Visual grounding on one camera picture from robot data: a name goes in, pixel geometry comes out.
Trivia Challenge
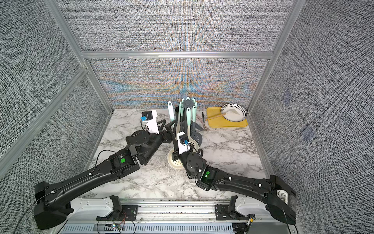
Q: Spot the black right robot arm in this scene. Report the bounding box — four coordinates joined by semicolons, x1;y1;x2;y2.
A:
171;150;296;225

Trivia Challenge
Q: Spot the dark grey utensil rack stand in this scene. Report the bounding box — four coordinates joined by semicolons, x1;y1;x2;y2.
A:
175;97;204;133

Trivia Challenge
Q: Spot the pink handled fork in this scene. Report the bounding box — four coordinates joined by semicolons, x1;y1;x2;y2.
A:
196;114;208;130

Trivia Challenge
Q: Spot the white patterned plate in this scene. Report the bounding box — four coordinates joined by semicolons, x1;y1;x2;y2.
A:
221;103;247;122

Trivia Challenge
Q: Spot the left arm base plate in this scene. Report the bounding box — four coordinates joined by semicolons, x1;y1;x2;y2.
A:
96;205;139;221

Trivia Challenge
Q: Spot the cream slotted spoon small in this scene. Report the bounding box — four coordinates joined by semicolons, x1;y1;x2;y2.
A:
167;101;185;170

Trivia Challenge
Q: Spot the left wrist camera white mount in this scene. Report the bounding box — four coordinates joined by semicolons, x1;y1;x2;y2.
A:
141;110;159;134

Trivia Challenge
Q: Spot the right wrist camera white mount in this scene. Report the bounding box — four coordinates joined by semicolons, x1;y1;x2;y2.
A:
176;132;192;155

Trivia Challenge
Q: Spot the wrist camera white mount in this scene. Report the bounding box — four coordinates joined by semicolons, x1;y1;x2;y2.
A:
141;110;159;134
176;132;192;155

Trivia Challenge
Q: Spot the white spatula wooden handle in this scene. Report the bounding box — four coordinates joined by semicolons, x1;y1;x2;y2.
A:
207;109;237;121

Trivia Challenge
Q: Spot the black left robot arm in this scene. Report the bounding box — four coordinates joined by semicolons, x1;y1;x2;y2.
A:
34;120;175;230

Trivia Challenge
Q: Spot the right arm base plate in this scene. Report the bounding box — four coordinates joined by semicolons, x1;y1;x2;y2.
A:
214;204;256;221

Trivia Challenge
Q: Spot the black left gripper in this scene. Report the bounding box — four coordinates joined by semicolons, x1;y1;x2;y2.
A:
140;119;177;165

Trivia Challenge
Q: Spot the yellow tray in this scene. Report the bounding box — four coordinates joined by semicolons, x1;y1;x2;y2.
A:
206;107;248;128

